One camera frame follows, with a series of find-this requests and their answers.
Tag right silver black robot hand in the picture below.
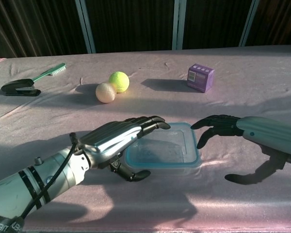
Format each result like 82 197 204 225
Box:
191 115 291 186

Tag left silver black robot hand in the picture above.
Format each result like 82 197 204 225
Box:
77 116 171 183

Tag clear plastic container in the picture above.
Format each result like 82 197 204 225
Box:
128 160 201 177

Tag small purple cardboard box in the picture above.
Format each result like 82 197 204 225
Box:
187 63 215 93

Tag peach coloured ball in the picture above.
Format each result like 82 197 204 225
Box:
95 82 117 104

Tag yellow-green tennis ball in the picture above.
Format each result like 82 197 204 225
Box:
108 71 130 93

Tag green toothbrush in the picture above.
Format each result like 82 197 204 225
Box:
32 63 67 83

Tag black stapler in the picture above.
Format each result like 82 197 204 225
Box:
0 78 42 97

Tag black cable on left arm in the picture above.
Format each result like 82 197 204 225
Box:
19 132 81 220

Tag white window frame post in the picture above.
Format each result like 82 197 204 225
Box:
75 0 97 54
172 0 187 50
238 0 260 48

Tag black printed lanyard strap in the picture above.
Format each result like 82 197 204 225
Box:
0 212 27 233

